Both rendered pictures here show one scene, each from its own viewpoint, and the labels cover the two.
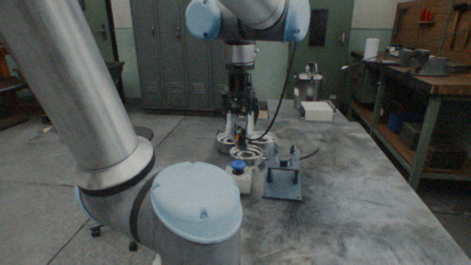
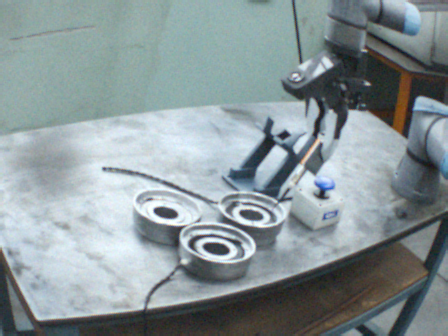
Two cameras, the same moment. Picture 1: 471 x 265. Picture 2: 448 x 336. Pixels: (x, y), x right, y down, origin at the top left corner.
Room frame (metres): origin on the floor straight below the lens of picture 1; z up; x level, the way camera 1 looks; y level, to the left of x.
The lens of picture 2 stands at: (1.52, 0.56, 1.33)
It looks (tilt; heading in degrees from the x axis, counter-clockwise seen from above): 25 degrees down; 223
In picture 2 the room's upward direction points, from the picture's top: 11 degrees clockwise
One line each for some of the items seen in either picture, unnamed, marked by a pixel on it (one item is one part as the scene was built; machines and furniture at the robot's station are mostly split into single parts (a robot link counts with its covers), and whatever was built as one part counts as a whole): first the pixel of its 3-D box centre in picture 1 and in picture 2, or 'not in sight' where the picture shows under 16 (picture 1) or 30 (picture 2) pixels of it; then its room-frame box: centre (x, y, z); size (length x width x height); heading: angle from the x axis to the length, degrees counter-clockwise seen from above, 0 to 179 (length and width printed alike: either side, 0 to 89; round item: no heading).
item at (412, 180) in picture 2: not in sight; (420, 171); (0.33, 0.05, 0.85); 0.15 x 0.15 x 0.10
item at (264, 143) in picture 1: (261, 142); (165, 217); (0.93, -0.09, 0.82); 0.10 x 0.10 x 0.04
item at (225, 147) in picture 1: (231, 142); (215, 253); (0.93, 0.02, 0.82); 0.10 x 0.10 x 0.04
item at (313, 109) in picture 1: (311, 89); not in sight; (1.72, -0.46, 0.83); 0.41 x 0.19 x 0.30; 177
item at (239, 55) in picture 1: (241, 54); (344, 33); (0.69, -0.01, 1.15); 0.08 x 0.08 x 0.05
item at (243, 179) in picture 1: (237, 179); (320, 205); (0.67, 0.00, 0.82); 0.08 x 0.07 x 0.05; 173
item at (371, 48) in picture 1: (370, 49); not in sight; (2.82, -1.28, 0.96); 0.12 x 0.11 x 0.20; 83
